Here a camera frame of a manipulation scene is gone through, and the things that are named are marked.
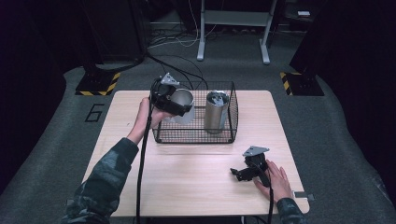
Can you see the grey metal desk frame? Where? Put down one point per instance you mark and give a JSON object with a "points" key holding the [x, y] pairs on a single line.
{"points": [[235, 18]]}

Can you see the tall silver metal canister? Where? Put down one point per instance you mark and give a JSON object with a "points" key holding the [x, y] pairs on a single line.
{"points": [[214, 118]]}

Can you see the silver metal mug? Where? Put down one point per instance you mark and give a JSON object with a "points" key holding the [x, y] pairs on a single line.
{"points": [[186, 118]]}

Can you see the small white box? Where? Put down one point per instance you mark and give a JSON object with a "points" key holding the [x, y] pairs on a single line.
{"points": [[304, 13]]}

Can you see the person's left hand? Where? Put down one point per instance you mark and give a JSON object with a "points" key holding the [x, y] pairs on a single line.
{"points": [[143, 121]]}

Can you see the black yellow striped base plate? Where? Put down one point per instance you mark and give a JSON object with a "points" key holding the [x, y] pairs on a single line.
{"points": [[99, 84], [303, 84]]}

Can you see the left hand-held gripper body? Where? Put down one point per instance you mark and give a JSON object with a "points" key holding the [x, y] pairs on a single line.
{"points": [[163, 93]]}

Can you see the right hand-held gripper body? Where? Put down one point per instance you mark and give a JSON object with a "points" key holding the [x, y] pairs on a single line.
{"points": [[257, 161]]}

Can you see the person's right hand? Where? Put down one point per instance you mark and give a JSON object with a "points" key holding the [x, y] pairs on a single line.
{"points": [[280, 183]]}

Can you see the dark curtain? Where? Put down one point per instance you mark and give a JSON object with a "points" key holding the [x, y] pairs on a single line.
{"points": [[25, 93], [361, 77]]}

